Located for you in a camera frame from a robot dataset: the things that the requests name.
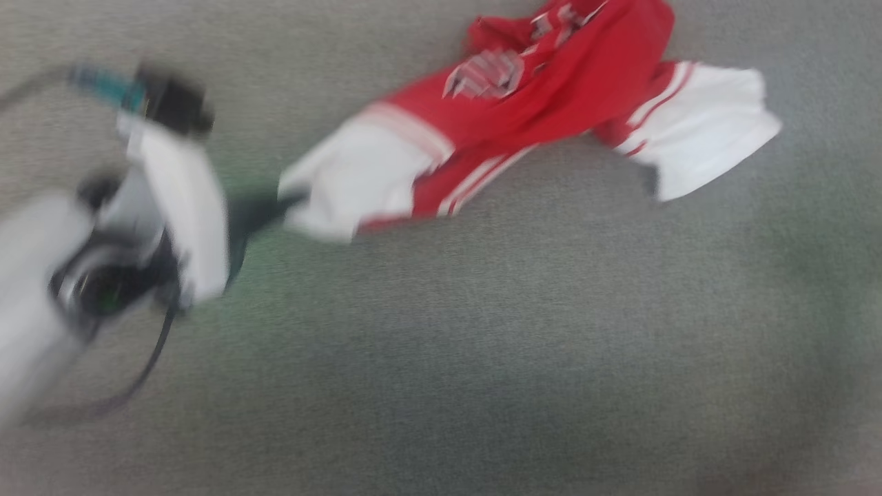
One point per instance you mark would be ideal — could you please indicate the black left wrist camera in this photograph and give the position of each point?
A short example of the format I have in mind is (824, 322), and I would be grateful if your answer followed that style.
(176, 100)

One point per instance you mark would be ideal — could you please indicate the red white short-sleeved shirt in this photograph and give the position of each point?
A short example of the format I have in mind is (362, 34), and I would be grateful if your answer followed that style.
(551, 103)

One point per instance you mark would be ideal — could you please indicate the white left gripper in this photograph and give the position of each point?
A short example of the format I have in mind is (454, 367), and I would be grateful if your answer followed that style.
(193, 220)

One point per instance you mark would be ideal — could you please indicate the grey fabric sofa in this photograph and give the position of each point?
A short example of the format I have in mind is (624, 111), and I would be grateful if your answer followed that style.
(482, 358)

